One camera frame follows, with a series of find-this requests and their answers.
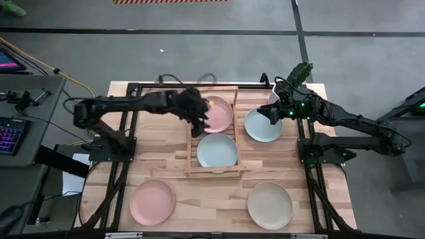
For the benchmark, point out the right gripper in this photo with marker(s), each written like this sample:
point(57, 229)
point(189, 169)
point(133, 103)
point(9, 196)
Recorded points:
point(289, 109)

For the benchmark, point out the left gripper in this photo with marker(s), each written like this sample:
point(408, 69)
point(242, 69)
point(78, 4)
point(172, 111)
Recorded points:
point(192, 104)

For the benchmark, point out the light blue round plate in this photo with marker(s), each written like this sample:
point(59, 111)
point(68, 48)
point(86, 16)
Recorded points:
point(260, 127)
point(217, 151)

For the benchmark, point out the small pale pink plate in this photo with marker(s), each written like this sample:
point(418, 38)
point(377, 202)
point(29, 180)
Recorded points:
point(220, 114)

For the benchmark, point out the beige round plate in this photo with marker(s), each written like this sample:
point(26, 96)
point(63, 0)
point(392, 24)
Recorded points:
point(269, 206)

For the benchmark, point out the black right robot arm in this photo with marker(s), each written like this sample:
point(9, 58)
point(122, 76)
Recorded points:
point(348, 121)

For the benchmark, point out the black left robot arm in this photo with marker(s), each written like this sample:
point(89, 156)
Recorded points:
point(133, 103)

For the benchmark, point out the wooden slatted shelf rack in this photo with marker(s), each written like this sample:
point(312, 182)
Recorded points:
point(212, 172)

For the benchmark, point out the white hexagonal plant pot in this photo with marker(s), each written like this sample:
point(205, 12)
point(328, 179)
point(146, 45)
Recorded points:
point(273, 98)

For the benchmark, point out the green cactus plant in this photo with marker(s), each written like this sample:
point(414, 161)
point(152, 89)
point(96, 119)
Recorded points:
point(300, 71)

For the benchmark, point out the large salmon pink plate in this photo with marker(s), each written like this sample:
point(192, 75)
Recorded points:
point(152, 202)

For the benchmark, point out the black equipment stand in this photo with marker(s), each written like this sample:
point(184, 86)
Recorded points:
point(398, 132)

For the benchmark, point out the white paper sheet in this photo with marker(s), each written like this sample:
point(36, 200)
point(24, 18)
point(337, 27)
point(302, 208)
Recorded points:
point(71, 182)

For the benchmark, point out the black flat bar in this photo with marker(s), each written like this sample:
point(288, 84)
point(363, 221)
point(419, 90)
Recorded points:
point(63, 162)

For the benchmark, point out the grey side desk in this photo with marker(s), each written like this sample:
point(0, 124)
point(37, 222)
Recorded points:
point(40, 99)

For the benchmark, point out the black desk clamp device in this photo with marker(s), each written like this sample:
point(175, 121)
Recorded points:
point(23, 99)

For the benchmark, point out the backlit black keyboard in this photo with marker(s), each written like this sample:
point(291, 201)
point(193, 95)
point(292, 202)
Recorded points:
point(11, 136)

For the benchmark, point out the computer monitor screen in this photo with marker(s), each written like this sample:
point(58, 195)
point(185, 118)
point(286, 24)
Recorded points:
point(8, 61)

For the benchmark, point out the person's green shoe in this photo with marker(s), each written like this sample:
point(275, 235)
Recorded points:
point(13, 8)

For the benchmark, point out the black aluminium rig frame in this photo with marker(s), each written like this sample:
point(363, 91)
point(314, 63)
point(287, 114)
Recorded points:
point(159, 85)

